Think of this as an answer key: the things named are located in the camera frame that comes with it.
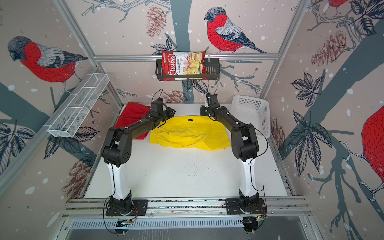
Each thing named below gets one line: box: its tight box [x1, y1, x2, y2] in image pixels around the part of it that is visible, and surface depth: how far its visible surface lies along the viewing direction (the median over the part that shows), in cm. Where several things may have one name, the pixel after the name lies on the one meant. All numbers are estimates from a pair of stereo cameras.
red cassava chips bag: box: [161, 51, 208, 82], surface depth 90 cm
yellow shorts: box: [149, 115, 231, 151], surface depth 99 cm
